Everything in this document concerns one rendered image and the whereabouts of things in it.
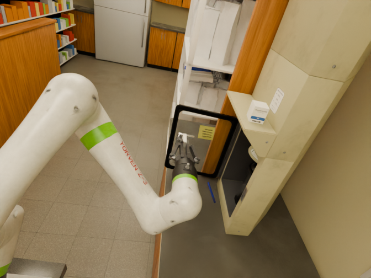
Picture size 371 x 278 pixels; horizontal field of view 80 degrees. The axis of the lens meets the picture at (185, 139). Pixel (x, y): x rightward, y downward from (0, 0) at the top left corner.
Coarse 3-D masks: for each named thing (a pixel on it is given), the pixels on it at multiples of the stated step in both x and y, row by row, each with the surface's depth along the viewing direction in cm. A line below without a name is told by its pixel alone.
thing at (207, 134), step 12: (180, 120) 108; (192, 120) 107; (204, 120) 106; (216, 120) 106; (180, 132) 111; (192, 132) 111; (204, 132) 110; (216, 132) 109; (228, 132) 109; (192, 144) 115; (204, 144) 114; (216, 144) 113; (204, 156) 118; (216, 156) 117; (204, 168) 123
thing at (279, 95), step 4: (276, 92) 77; (280, 92) 74; (276, 96) 77; (280, 96) 74; (272, 100) 79; (276, 100) 76; (280, 100) 73; (272, 104) 78; (276, 104) 76; (272, 108) 78; (276, 108) 75
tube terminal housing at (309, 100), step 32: (288, 64) 72; (256, 96) 93; (288, 96) 69; (320, 96) 64; (288, 128) 71; (320, 128) 84; (288, 160) 78; (256, 192) 88; (224, 224) 107; (256, 224) 107
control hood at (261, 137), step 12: (228, 96) 94; (240, 96) 94; (240, 108) 83; (240, 120) 76; (264, 120) 79; (252, 132) 71; (264, 132) 72; (252, 144) 74; (264, 144) 74; (264, 156) 77
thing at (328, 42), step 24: (312, 0) 64; (336, 0) 55; (360, 0) 51; (288, 24) 76; (312, 24) 63; (336, 24) 54; (360, 24) 54; (288, 48) 74; (312, 48) 61; (336, 48) 57; (360, 48) 57; (312, 72) 60; (336, 72) 61
